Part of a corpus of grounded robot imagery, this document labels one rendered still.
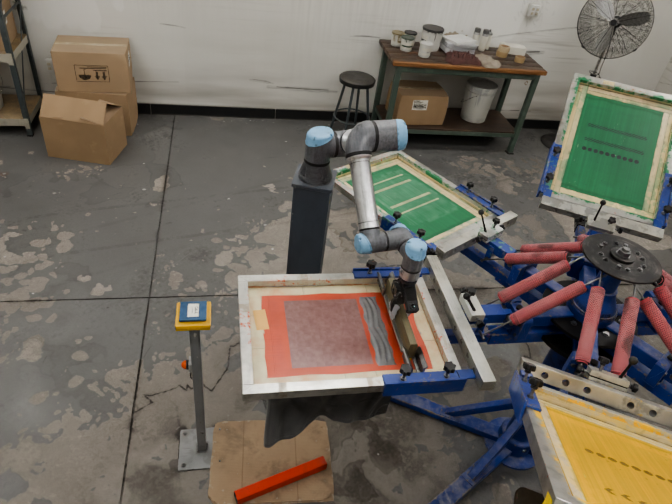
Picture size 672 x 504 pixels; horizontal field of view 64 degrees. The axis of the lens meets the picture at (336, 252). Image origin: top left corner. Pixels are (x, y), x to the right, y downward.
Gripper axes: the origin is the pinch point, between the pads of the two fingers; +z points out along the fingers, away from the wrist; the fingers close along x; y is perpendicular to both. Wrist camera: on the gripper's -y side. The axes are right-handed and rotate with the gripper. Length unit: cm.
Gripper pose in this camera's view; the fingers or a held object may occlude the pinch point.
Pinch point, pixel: (399, 318)
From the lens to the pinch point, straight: 212.6
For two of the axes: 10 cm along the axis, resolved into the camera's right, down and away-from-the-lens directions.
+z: -1.2, 7.7, 6.3
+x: -9.8, 0.1, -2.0
